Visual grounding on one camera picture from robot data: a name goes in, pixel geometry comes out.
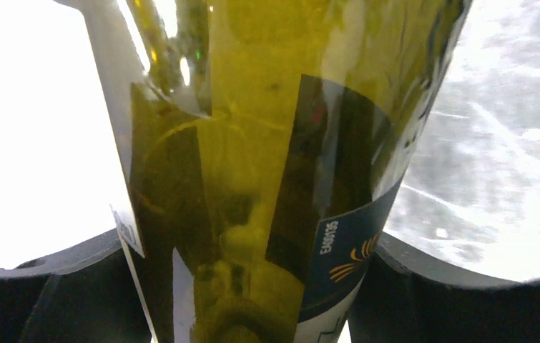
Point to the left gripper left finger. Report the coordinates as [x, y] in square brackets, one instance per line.
[81, 294]

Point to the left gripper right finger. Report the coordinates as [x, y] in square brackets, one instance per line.
[411, 296]

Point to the dark wine bottle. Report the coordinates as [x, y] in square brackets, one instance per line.
[262, 145]

